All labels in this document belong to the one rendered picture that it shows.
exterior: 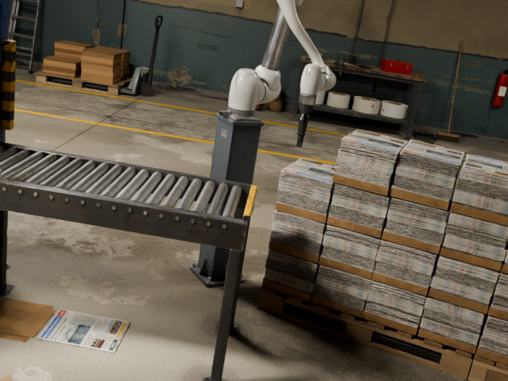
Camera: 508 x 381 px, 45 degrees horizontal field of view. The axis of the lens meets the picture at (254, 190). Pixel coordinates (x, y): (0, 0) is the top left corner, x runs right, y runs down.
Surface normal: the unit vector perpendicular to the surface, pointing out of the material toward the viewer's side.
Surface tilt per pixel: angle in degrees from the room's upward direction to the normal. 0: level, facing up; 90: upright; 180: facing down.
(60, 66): 89
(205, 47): 90
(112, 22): 90
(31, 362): 0
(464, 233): 89
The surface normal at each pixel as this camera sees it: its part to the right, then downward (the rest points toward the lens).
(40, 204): -0.07, 0.29
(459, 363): -0.37, 0.23
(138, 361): 0.15, -0.94
